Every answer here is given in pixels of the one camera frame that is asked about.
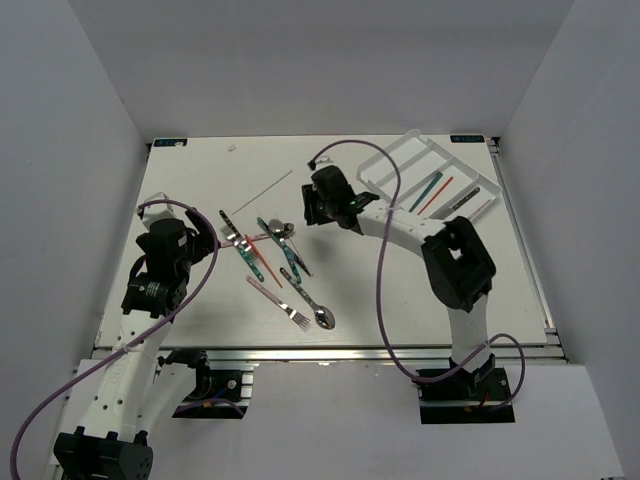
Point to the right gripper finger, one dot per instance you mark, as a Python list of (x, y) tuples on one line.
[(309, 195), (322, 217)]

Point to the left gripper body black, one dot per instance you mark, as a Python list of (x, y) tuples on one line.
[(198, 245)]

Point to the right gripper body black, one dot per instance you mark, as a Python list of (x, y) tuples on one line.
[(325, 207)]

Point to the teal chopstick short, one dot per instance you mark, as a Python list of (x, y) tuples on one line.
[(436, 177)]

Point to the pink handled knife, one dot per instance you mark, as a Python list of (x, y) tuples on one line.
[(479, 209)]

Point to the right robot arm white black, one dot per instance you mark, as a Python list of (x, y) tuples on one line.
[(459, 268)]

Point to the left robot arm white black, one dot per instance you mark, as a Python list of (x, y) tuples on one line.
[(137, 388)]

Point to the white cutlery tray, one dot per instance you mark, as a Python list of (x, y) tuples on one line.
[(409, 163)]

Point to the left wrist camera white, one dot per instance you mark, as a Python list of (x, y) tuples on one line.
[(156, 212)]

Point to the pink handled spoon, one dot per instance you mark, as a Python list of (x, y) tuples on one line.
[(260, 234)]

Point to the teal handled knife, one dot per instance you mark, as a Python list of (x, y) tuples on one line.
[(294, 260)]

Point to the teal handled fork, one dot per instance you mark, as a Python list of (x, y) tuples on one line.
[(242, 248)]

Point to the teal handled spoon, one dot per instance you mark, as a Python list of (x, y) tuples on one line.
[(276, 231)]

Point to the black handled fork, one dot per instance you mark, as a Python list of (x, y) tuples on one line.
[(227, 221)]

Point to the black handled spoon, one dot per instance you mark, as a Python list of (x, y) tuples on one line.
[(324, 317)]

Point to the pink handled fork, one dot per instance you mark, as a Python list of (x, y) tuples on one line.
[(292, 314)]

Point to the black handled knife in tray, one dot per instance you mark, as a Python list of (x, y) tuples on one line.
[(468, 196)]

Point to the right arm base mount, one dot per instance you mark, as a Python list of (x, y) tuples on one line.
[(451, 402)]

